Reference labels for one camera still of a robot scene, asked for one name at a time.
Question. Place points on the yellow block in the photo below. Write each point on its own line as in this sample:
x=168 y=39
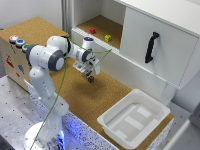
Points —
x=108 y=38

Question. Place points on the white sliding door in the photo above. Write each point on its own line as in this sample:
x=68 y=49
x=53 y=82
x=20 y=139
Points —
x=166 y=43

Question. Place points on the green button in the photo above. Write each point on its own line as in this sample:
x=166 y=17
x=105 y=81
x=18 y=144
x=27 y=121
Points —
x=25 y=47

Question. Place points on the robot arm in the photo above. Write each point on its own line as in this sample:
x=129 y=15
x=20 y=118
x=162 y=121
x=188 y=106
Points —
x=41 y=83

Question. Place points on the purple block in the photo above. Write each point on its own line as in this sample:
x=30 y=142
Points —
x=90 y=79

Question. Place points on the red button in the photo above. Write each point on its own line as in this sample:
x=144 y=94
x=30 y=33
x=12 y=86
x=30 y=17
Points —
x=13 y=38

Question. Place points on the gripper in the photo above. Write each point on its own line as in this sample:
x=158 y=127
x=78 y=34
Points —
x=83 y=66

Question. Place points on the blue button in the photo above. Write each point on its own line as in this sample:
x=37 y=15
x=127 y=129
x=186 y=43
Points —
x=20 y=42

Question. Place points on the white plastic box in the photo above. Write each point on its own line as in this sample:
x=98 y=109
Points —
x=135 y=118

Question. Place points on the white cabinet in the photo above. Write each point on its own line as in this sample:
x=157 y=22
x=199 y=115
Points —
x=140 y=40

